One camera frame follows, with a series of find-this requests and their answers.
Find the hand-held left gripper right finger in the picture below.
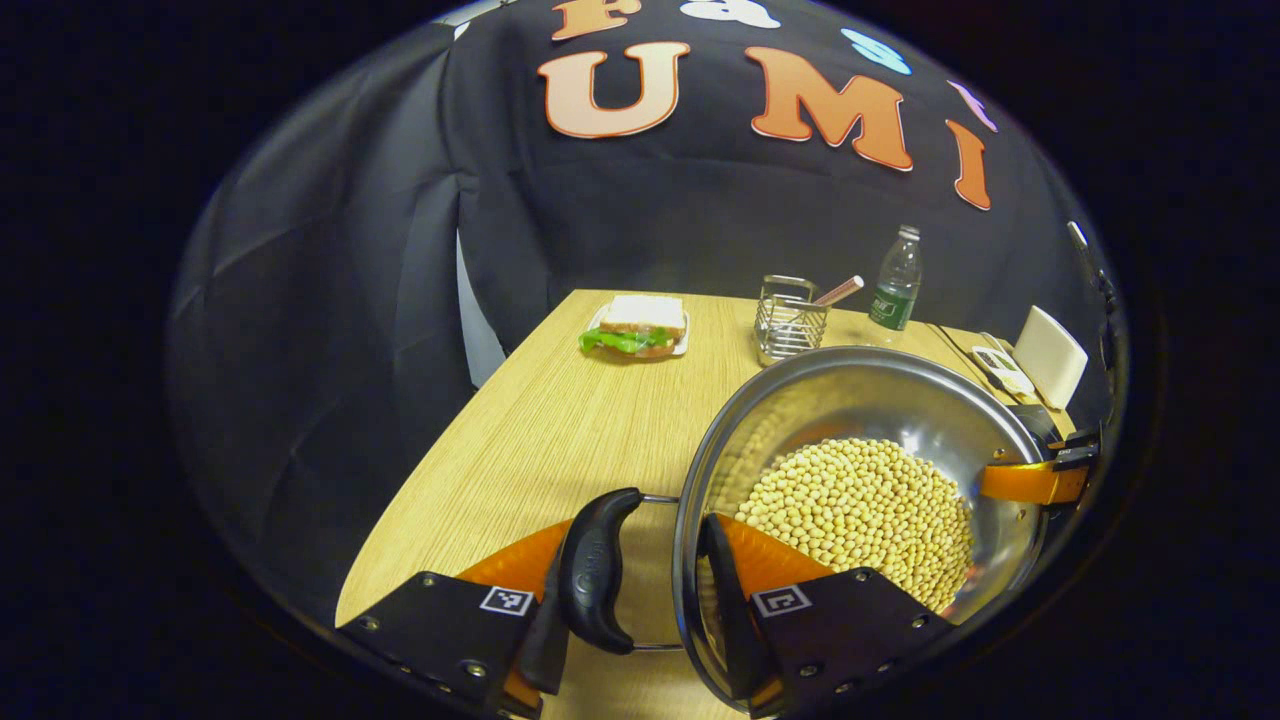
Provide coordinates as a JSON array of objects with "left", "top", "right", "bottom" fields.
[{"left": 697, "top": 512, "right": 956, "bottom": 720}]

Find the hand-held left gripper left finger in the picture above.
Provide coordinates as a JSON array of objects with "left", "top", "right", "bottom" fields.
[{"left": 335, "top": 515, "right": 576, "bottom": 720}]

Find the black induction cooktop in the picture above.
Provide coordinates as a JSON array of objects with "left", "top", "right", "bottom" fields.
[{"left": 1010, "top": 395, "right": 1079, "bottom": 446}]

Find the steel pot with black handle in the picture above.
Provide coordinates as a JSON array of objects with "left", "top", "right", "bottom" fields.
[{"left": 555, "top": 345, "right": 1063, "bottom": 716}]

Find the white divided dish of beans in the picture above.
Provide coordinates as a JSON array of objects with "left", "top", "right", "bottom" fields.
[{"left": 972, "top": 345, "right": 1037, "bottom": 399}]

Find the white toaster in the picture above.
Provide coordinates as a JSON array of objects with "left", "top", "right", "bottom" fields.
[{"left": 1012, "top": 305, "right": 1089, "bottom": 411}]

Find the pile of soybeans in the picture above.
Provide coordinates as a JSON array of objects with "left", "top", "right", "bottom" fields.
[{"left": 735, "top": 437, "right": 976, "bottom": 614}]

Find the clear plastic water bottle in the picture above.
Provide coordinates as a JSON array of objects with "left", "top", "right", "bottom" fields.
[{"left": 868, "top": 224, "right": 923, "bottom": 333}]

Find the sandwich with lettuce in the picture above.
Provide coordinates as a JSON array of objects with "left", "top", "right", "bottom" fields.
[{"left": 578, "top": 294, "right": 691, "bottom": 361}]

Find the black backdrop cloth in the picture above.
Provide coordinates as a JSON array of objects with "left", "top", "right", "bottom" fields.
[{"left": 165, "top": 0, "right": 1126, "bottom": 611}]

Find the wire mesh basket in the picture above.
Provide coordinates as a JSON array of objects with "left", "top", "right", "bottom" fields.
[{"left": 753, "top": 275, "right": 833, "bottom": 368}]

